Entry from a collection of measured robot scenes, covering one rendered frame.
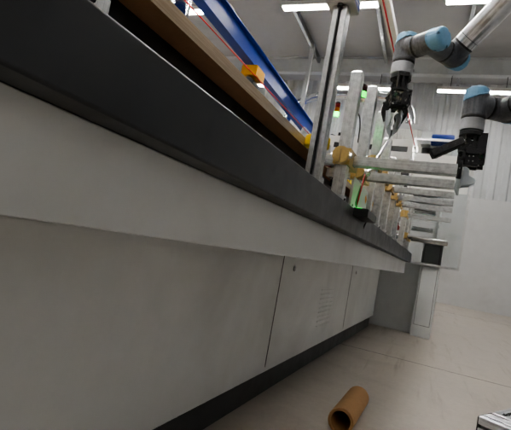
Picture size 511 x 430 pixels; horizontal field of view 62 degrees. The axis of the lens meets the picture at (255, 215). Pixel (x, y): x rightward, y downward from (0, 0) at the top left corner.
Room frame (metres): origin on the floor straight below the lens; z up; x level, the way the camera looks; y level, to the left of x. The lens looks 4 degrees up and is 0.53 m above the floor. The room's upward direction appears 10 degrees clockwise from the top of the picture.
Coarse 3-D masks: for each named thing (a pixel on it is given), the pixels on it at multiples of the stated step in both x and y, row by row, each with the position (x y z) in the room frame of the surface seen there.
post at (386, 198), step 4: (392, 156) 2.16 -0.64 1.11; (392, 172) 2.15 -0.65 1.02; (384, 192) 2.16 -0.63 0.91; (388, 192) 2.15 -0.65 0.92; (384, 196) 2.16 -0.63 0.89; (388, 196) 2.15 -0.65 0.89; (384, 200) 2.16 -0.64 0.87; (388, 200) 2.15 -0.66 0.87; (384, 204) 2.15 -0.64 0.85; (388, 204) 2.15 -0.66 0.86; (384, 208) 2.15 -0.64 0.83; (388, 208) 2.16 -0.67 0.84; (380, 212) 2.16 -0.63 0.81; (384, 212) 2.15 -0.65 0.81; (380, 216) 2.16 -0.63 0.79; (384, 216) 2.15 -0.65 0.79; (380, 220) 2.16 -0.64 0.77; (384, 220) 2.15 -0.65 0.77; (380, 224) 2.15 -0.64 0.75; (384, 224) 2.15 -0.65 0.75; (380, 228) 2.15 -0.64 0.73; (384, 228) 2.15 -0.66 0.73
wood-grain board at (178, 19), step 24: (120, 0) 0.65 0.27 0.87; (144, 0) 0.63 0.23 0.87; (168, 0) 0.67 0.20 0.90; (168, 24) 0.70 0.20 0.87; (192, 24) 0.73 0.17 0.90; (192, 48) 0.77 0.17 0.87; (216, 48) 0.81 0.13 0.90; (216, 72) 0.87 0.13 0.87; (240, 72) 0.91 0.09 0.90; (240, 96) 0.99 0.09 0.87; (264, 96) 1.04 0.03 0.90; (264, 120) 1.15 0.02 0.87; (288, 144) 1.37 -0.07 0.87
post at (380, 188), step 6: (384, 138) 1.93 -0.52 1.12; (390, 144) 1.92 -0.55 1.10; (384, 150) 1.93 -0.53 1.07; (390, 150) 1.93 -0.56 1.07; (384, 156) 1.93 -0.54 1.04; (378, 186) 1.93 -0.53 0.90; (384, 186) 1.93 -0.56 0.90; (378, 192) 1.93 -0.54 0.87; (378, 198) 1.92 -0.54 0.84; (378, 204) 1.92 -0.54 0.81; (372, 210) 1.93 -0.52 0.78; (378, 210) 1.92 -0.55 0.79; (378, 216) 1.92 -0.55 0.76; (378, 222) 1.93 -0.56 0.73
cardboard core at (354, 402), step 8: (352, 392) 1.54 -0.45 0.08; (360, 392) 1.57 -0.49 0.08; (344, 400) 1.45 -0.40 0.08; (352, 400) 1.46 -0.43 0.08; (360, 400) 1.51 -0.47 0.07; (368, 400) 1.60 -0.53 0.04; (336, 408) 1.37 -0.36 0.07; (344, 408) 1.37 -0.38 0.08; (352, 408) 1.40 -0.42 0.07; (360, 408) 1.47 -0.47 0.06; (328, 416) 1.38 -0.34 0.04; (336, 416) 1.44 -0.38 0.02; (344, 416) 1.49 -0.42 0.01; (352, 416) 1.36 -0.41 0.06; (328, 424) 1.38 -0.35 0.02; (336, 424) 1.40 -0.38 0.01; (344, 424) 1.43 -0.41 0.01; (352, 424) 1.35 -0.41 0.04
